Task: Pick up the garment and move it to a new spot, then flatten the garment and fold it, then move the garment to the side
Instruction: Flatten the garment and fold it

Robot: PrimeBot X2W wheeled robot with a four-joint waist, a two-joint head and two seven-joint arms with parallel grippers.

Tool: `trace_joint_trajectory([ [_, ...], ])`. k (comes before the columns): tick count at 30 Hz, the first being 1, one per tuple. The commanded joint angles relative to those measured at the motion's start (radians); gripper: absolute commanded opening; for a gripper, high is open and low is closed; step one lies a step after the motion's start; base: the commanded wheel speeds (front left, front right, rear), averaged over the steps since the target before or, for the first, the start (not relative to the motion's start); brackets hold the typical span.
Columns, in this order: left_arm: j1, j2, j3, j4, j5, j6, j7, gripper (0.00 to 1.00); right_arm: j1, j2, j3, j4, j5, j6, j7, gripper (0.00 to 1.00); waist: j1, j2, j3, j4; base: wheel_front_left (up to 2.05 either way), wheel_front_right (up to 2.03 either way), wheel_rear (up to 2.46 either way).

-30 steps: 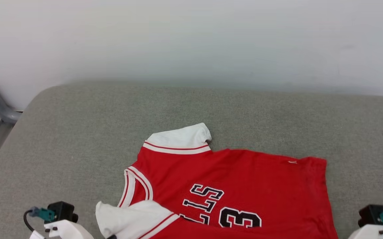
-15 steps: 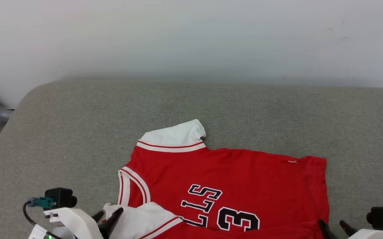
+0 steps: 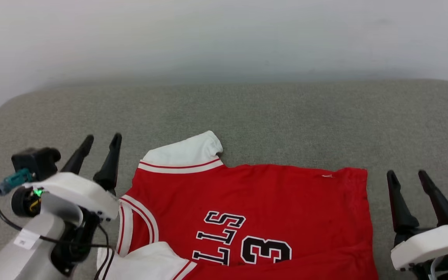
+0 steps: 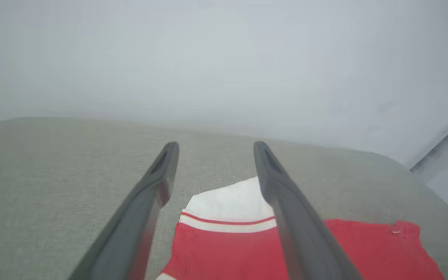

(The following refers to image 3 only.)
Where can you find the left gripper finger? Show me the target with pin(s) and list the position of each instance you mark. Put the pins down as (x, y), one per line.
(78, 157)
(109, 171)

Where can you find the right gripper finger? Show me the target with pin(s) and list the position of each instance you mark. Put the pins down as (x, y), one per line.
(439, 206)
(400, 210)

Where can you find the red and white basketball jersey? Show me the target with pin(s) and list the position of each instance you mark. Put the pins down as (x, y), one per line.
(286, 202)

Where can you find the grey fabric sofa cushion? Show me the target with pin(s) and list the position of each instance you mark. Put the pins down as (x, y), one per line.
(286, 116)

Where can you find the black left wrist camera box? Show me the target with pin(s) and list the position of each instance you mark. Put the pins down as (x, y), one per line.
(37, 161)

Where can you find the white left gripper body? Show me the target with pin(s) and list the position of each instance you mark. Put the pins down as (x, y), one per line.
(88, 194)

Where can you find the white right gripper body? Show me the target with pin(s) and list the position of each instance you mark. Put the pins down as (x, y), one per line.
(433, 243)

